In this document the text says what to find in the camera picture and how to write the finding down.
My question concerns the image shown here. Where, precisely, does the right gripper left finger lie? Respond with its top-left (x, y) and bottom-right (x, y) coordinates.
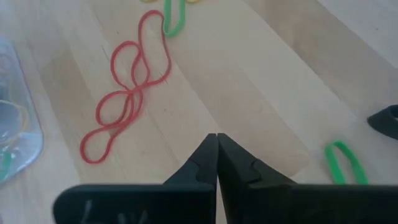
top-left (52, 133), bottom-right (218, 224)

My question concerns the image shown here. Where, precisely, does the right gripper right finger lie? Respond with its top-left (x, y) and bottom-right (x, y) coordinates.
top-left (217, 133), bottom-right (398, 224)

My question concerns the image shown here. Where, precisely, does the black wide rubber band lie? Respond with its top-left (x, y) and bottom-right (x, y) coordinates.
top-left (366, 104), bottom-right (398, 141)

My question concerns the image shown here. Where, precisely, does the red thin rubber band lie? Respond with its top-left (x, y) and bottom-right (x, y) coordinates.
top-left (110, 9), bottom-right (172, 94)
top-left (80, 88), bottom-right (144, 165)

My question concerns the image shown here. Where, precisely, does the clear plastic bin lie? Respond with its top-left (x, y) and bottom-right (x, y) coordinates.
top-left (0, 37), bottom-right (44, 187)

